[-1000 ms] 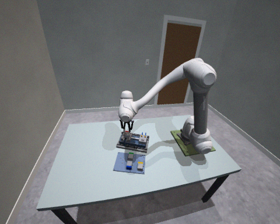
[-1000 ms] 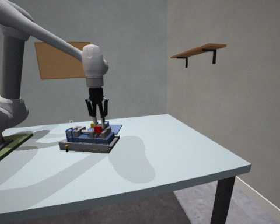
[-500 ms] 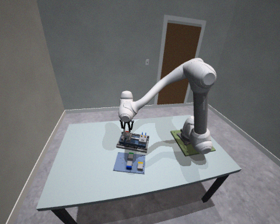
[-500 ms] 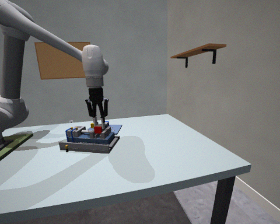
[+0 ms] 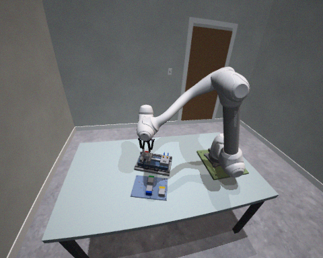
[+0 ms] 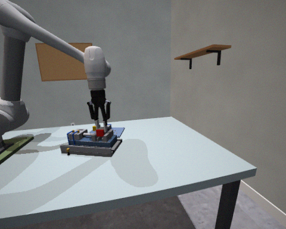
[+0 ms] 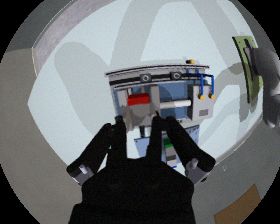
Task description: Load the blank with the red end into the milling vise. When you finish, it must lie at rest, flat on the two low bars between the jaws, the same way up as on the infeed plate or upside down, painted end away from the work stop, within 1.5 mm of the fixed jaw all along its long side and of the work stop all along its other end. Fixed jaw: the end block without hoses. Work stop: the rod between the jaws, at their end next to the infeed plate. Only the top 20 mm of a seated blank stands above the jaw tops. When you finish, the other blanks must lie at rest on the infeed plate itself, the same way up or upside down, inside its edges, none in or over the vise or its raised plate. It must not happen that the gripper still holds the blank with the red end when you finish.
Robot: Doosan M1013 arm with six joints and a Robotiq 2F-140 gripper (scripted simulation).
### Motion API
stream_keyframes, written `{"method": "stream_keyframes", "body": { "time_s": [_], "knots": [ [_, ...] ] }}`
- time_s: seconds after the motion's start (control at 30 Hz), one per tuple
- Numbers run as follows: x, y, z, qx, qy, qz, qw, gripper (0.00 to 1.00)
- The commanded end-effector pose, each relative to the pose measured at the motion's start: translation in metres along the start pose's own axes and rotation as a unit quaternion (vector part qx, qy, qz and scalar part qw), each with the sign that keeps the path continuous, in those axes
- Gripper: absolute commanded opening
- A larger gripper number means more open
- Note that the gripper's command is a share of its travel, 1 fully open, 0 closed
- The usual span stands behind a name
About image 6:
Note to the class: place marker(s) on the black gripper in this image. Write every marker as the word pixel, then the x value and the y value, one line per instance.
pixel 98 99

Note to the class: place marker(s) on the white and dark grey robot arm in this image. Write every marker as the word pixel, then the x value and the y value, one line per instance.
pixel 18 26

